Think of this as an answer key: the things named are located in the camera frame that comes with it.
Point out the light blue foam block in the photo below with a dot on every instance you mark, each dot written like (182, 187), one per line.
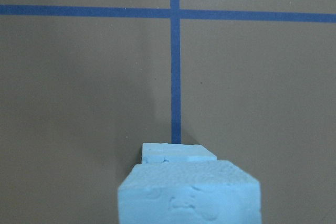
(165, 152)
(189, 192)

